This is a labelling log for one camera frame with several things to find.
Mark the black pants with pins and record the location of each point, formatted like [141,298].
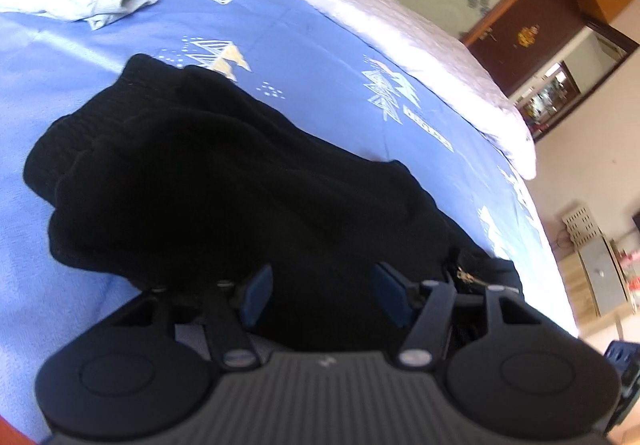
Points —
[240,205]

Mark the dark glass display cabinet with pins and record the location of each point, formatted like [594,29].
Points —
[547,100]

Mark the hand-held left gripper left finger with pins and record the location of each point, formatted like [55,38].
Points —
[256,293]

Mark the blue plastic crate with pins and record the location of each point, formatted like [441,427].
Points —
[624,355]

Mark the wooden side table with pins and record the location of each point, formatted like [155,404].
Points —
[580,295]

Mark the white perforated basket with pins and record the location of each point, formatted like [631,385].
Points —
[580,224]

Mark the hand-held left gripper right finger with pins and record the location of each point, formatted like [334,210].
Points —
[392,293]

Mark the blue printed bed sheet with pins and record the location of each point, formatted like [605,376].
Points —
[310,90]

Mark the white quilted blanket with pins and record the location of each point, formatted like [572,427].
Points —
[360,15]

